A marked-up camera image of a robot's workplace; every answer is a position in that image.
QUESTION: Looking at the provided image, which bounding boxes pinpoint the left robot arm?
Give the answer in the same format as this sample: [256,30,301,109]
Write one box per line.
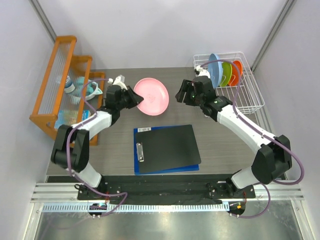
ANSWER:
[50,85,144,200]

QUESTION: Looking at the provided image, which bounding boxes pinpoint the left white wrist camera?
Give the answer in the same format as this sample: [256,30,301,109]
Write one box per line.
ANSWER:
[107,74,128,90]

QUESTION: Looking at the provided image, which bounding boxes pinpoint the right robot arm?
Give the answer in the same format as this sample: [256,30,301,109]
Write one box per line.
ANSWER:
[175,76,292,198]

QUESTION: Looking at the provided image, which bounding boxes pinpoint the aluminium frame rail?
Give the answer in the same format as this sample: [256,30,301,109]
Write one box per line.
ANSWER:
[31,182,305,215]

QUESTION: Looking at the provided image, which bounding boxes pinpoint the blue plate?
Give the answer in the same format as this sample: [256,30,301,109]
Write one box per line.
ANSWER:
[207,61,223,89]

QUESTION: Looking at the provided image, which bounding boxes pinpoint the white and teal bowl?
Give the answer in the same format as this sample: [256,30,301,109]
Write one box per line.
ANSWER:
[85,79,103,101]

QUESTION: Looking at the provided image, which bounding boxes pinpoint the orange wooden shelf rack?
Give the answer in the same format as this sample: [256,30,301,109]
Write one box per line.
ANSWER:
[29,35,105,140]

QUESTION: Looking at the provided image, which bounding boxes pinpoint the blue folder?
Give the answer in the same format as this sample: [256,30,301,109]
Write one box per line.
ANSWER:
[133,125,200,176]

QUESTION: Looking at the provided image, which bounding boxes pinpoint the pink plate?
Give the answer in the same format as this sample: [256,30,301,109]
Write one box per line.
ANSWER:
[133,77,170,116]

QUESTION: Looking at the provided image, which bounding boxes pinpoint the green plate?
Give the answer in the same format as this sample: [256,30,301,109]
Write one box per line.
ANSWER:
[220,62,232,87]

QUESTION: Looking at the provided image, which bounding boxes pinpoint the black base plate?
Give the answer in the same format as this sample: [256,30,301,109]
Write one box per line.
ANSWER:
[74,174,256,206]

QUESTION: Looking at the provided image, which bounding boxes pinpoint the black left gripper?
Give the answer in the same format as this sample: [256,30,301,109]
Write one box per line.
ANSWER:
[116,86,143,110]

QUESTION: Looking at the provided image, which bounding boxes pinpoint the small white blue jar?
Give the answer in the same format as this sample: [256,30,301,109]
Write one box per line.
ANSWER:
[64,75,75,94]

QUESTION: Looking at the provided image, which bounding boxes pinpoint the white wire dish rack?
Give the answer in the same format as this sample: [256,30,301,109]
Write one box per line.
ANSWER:
[193,52,265,115]

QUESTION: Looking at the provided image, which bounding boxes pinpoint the orange plate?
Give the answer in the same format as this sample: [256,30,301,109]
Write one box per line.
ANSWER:
[228,60,243,87]

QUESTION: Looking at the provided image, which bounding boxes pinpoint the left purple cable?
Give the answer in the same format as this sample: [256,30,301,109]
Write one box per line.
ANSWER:
[65,78,129,217]

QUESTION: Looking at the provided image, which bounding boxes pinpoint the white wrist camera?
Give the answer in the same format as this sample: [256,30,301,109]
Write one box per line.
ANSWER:
[107,74,128,90]
[194,65,211,79]

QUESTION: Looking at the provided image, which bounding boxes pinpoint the black clipboard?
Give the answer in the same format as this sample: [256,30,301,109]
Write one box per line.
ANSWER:
[135,124,202,175]

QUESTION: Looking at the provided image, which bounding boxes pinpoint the teal scrub brush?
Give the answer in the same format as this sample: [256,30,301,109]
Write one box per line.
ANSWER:
[70,76,85,105]

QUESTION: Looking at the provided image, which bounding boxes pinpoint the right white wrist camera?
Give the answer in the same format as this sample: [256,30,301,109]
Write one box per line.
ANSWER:
[194,65,211,79]

